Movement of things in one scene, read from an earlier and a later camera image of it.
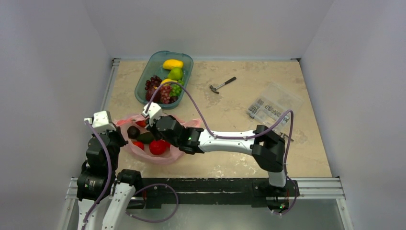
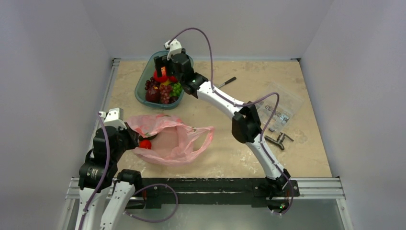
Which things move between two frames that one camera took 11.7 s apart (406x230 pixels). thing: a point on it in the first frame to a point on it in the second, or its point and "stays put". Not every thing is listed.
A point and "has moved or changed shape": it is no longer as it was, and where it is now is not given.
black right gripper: x=152 y=125 to x=161 y=63
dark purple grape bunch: x=154 y=81 stays put
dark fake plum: x=173 y=98 stays put
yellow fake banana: x=168 y=80 stays put
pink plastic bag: x=121 y=126 has moved or changed shape
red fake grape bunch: x=165 y=94 stays put
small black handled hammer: x=215 y=89 stays put
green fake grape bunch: x=175 y=90 stays put
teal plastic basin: x=154 y=66 stays put
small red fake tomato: x=139 y=143 to x=173 y=78
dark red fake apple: x=149 y=93 stays put
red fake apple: x=158 y=147 to x=164 y=77
